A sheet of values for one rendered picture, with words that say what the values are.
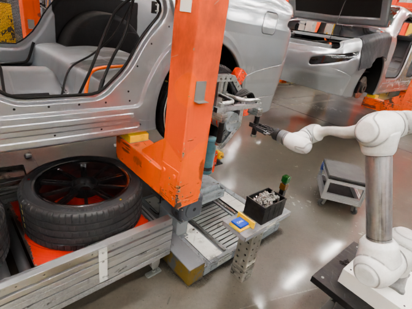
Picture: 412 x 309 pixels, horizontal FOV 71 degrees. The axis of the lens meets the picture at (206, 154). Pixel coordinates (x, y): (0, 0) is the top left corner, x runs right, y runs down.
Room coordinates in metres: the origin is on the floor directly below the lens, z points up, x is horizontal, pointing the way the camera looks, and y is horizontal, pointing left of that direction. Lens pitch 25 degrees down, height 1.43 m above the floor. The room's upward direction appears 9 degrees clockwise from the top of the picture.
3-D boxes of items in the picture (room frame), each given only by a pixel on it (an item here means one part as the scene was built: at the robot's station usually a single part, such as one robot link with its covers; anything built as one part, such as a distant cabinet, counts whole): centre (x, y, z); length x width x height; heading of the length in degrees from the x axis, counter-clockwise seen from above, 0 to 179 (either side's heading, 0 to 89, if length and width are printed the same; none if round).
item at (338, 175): (2.47, -1.31, 0.17); 0.43 x 0.36 x 0.34; 169
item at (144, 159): (1.58, 0.35, 0.69); 0.52 x 0.17 x 0.35; 45
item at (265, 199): (1.41, -0.38, 0.51); 0.20 x 0.14 x 0.13; 134
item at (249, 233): (1.38, -0.36, 0.44); 0.43 x 0.17 x 0.03; 135
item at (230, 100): (1.76, -0.04, 1.03); 0.19 x 0.18 x 0.11; 45
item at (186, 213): (1.68, 0.17, 0.26); 0.42 x 0.18 x 0.35; 45
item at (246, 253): (1.36, -0.33, 0.21); 0.10 x 0.10 x 0.42; 45
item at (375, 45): (4.26, -1.99, 1.36); 0.71 x 0.30 x 0.51; 135
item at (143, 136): (1.70, 0.47, 0.71); 0.14 x 0.14 x 0.05; 45
